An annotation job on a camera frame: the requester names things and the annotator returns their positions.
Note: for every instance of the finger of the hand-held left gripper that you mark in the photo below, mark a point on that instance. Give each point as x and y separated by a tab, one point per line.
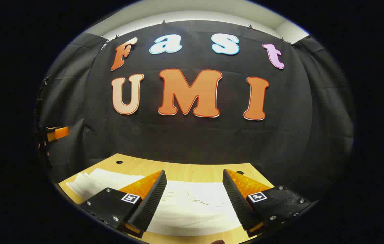
58	133

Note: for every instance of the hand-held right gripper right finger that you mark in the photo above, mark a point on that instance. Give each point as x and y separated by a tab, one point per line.
237	203

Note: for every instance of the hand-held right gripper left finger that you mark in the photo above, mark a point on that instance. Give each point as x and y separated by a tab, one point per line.
151	203

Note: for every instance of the white jeans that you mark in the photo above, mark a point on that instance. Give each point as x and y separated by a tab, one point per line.
192	210

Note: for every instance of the black backdrop cloth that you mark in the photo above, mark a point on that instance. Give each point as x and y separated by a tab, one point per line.
192	142

